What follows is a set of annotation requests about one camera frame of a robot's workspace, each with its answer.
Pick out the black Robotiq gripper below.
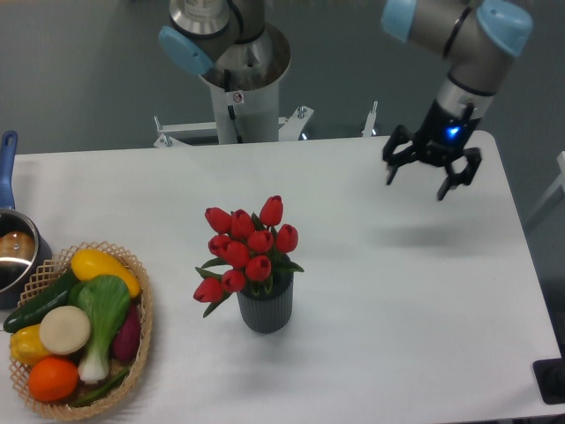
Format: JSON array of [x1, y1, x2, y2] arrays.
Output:
[[381, 99, 483, 202]]

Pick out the red tulip bouquet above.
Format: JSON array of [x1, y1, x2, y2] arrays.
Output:
[[193, 195, 304, 317]]

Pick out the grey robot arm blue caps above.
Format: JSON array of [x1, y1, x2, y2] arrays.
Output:
[[158, 1, 533, 198]]

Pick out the dark grey ribbed vase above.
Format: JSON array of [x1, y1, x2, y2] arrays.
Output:
[[237, 272, 294, 334]]

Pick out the white furniture piece right edge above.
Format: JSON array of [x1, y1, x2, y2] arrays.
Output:
[[524, 151, 564, 233]]

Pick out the black device at table edge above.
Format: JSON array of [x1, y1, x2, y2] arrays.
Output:
[[532, 359, 564, 405]]

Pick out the green bok choy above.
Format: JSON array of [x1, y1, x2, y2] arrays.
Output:
[[69, 275, 131, 384]]

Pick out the yellow squash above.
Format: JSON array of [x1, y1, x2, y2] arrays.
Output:
[[71, 248, 141, 299]]

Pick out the purple sweet potato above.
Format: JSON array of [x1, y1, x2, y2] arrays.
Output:
[[111, 304, 141, 362]]

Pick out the dark green cucumber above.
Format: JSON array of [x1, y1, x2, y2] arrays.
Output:
[[4, 269, 79, 333]]

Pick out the woven wicker basket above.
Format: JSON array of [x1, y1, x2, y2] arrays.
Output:
[[9, 241, 153, 421]]

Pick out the beige round bun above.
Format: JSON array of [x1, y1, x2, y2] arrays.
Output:
[[39, 306, 91, 355]]

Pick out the green bean pod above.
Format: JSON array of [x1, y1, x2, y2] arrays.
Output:
[[70, 367, 130, 407]]

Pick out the orange fruit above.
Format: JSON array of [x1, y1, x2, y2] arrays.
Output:
[[27, 356, 79, 403]]

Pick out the yellow bell pepper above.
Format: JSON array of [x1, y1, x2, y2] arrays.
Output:
[[10, 324, 53, 366]]

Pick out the white metal base frame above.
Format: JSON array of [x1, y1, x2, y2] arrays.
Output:
[[153, 101, 380, 148]]

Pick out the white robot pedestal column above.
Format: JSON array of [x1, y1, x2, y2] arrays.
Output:
[[202, 79, 280, 145]]

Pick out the blue handled saucepan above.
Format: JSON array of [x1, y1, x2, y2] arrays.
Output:
[[1, 131, 52, 310]]

